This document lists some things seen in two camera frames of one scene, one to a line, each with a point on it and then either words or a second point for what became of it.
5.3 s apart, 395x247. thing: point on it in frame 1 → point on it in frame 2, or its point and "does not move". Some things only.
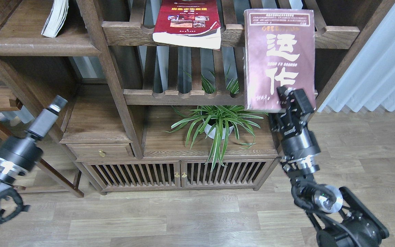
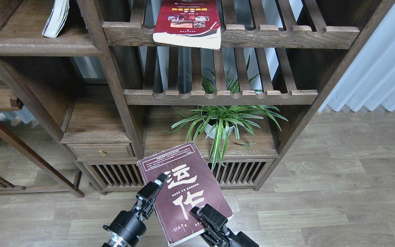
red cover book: (193, 23) does not move
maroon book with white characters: (279, 51) → (188, 185)
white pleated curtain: (384, 72) does not move
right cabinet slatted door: (236, 174) does not move
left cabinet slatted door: (134, 176) does not move
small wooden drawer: (101, 151) does not move
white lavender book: (56, 18) does not move
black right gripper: (300, 146) → (216, 234)
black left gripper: (22, 153) → (125, 227)
